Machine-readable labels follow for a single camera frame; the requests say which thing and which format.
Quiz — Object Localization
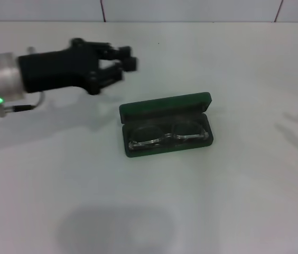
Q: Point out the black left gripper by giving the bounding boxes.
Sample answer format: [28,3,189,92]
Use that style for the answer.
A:
[17,38,138,96]

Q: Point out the green glasses case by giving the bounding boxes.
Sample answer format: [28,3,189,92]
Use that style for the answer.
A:
[119,92,215,159]

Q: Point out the clear plastic glasses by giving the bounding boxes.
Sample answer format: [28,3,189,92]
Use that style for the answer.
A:
[128,122,209,151]

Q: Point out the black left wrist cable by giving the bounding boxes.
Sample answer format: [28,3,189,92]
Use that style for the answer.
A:
[0,91,46,117]

